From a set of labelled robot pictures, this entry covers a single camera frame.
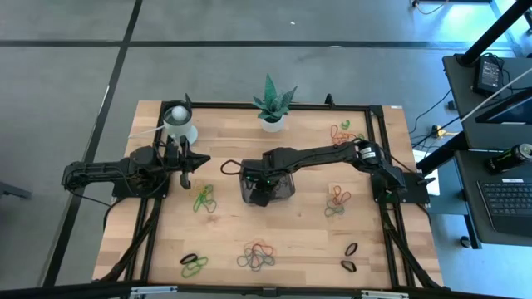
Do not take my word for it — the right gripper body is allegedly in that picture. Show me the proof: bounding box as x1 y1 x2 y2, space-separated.
244 159 295 190

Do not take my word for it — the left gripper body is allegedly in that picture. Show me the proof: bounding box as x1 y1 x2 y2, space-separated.
164 139 193 190

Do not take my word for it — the grey translucent plastic bin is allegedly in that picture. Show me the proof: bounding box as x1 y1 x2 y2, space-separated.
239 159 297 208

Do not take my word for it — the white plant pot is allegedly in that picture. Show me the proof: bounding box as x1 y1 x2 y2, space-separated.
259 112 288 134

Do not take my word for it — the green snake plant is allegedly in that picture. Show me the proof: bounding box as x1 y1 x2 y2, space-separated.
252 73 298 124

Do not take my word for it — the white paper sheet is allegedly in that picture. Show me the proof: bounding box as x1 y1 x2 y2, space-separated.
414 149 441 197

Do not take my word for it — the black desk leg beam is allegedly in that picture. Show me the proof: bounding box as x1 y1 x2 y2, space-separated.
415 131 473 176

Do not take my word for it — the dark grey furniture leg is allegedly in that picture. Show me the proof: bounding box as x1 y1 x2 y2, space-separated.
0 180 33 201

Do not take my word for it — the black side desk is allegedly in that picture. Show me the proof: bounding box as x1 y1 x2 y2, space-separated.
441 52 532 150

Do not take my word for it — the black energy drink can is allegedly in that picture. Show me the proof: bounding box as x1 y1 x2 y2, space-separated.
484 142 532 176

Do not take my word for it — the black power brick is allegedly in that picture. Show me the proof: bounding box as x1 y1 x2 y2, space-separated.
472 56 505 97

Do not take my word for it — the black monitor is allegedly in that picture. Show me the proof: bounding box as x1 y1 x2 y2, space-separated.
475 86 532 125

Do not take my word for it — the black stand pole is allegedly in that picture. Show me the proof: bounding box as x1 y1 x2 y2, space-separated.
458 0 532 67

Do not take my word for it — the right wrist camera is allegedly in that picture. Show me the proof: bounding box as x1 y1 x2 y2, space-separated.
239 159 265 184

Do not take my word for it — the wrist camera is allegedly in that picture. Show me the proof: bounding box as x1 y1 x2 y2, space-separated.
239 159 265 184
166 143 182 165

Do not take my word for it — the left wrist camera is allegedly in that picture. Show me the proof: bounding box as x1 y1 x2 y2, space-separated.
166 143 182 165

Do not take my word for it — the black looped cable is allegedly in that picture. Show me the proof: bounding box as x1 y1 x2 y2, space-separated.
219 159 243 176

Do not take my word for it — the white power cable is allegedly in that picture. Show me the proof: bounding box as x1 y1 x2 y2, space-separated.
127 123 167 140

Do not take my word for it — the black aluminium table frame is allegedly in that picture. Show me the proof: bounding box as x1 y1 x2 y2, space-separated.
0 93 532 299

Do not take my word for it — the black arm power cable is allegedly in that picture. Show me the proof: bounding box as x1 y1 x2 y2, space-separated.
68 186 121 232

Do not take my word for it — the silver metal bracket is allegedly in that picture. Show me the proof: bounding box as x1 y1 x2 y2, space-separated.
130 285 179 297
360 289 411 299

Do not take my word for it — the black floor cable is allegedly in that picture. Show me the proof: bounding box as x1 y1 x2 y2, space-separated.
409 87 458 149

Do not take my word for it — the white thin cable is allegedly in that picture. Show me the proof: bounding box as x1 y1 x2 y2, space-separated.
459 67 532 124

